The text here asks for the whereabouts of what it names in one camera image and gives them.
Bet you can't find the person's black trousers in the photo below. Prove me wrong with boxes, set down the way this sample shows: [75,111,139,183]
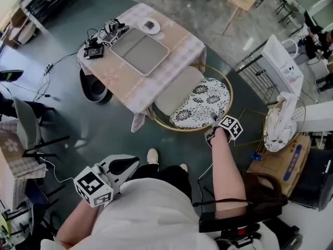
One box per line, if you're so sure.
[129,164,194,206]

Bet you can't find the person's right forearm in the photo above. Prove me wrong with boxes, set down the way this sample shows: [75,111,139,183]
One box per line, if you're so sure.
[210,126,248,220]

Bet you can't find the large cardboard box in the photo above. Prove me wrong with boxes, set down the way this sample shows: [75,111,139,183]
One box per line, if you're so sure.
[246,134,312,198]

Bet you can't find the black device with red button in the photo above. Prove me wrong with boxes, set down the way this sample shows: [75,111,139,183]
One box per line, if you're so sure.
[198,209,303,250]

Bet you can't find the white crumpled cloth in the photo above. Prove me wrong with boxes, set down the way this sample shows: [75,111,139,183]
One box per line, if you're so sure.
[265,92,299,143]

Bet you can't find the grey chair with black legs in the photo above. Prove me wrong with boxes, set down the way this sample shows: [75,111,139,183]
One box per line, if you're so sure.
[12,97,70,164]

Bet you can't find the spare hand-held gripper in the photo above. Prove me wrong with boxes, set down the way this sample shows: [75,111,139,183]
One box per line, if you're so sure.
[98,19,130,47]

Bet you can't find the checked cloth covered table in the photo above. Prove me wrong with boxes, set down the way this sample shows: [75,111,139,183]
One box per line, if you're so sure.
[0,120,49,211]

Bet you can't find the grey serving tray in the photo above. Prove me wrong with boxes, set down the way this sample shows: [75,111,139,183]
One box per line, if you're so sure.
[110,27,171,78]

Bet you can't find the brown wicker chair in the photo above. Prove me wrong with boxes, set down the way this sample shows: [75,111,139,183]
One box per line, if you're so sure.
[241,172,288,220]

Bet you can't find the table with checked pink cloth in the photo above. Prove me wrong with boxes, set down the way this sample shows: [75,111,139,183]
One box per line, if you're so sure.
[77,3,207,133]

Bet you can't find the small black screen device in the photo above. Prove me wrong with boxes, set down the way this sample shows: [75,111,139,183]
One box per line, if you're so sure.
[83,41,105,60]

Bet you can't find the grey round floor appliance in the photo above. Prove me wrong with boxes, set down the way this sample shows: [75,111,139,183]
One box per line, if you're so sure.
[79,68,113,104]

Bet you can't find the black metal shelf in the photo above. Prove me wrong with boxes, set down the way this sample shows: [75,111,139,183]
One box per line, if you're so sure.
[24,0,79,29]

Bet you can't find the white sink cabinet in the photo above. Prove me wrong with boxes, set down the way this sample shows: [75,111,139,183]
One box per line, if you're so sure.
[236,34,304,106]

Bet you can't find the person's white shirt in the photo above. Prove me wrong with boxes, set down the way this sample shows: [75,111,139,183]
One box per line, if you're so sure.
[40,177,280,250]

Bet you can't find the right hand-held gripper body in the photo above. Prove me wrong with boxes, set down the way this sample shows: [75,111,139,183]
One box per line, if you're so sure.
[204,111,244,147]

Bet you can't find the white round plate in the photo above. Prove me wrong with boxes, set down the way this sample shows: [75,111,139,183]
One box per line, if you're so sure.
[137,17,162,35]

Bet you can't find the gold frame round chair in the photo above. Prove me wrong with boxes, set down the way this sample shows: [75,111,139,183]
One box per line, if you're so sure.
[147,63,234,133]
[234,92,306,154]

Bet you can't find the person's left forearm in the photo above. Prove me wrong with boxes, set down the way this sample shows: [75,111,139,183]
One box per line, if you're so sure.
[56,198,101,246]

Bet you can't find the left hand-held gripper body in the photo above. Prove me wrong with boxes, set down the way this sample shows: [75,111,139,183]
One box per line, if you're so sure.
[73,154,141,207]

